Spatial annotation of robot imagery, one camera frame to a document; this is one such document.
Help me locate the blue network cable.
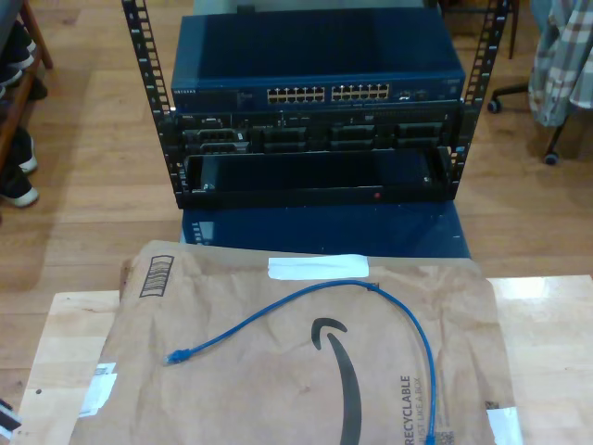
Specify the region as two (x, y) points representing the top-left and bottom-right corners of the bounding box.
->
(161, 279), (437, 445)

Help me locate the black rack server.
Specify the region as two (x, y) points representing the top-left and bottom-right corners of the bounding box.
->
(174, 110), (464, 154)

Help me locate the brown packing paper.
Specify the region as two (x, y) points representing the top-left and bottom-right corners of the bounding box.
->
(69, 238), (524, 445)

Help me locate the black office chair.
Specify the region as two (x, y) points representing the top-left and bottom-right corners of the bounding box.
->
(486, 83), (575, 167)

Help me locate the white paper label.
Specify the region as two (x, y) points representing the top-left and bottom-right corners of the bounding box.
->
(77, 373), (119, 418)
(484, 401), (524, 445)

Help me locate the dark shoe white sole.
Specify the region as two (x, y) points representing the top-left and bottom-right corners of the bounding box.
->
(0, 125), (39, 175)
(0, 166), (41, 209)

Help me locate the black furniture leg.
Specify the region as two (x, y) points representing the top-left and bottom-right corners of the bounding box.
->
(508, 0), (519, 60)

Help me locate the plaid shirt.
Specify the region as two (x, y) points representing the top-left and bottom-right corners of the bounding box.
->
(527, 0), (593, 129)

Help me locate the dark striped shoe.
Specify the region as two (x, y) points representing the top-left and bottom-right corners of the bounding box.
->
(0, 18), (39, 87)

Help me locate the black rack frame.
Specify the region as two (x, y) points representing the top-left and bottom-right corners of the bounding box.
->
(120, 0), (511, 212)

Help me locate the blue network switch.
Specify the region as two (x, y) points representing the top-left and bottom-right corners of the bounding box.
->
(170, 13), (467, 110)

